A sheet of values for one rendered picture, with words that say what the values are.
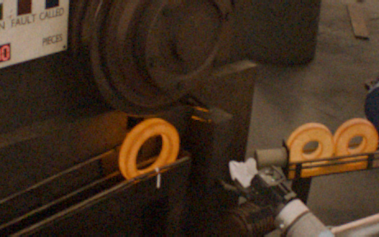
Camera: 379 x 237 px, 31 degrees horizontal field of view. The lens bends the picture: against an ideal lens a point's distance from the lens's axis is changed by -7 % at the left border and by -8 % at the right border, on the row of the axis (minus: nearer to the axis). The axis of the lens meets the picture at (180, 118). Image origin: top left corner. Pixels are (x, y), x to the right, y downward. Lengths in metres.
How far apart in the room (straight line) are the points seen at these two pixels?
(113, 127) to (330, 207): 1.53
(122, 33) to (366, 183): 2.06
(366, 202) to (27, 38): 2.05
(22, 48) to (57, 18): 0.11
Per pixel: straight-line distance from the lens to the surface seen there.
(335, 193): 3.30
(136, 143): 1.85
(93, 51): 1.61
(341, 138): 2.14
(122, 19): 1.61
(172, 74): 1.69
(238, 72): 2.16
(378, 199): 3.33
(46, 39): 1.69
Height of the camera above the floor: 1.70
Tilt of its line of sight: 27 degrees down
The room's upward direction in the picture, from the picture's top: 5 degrees clockwise
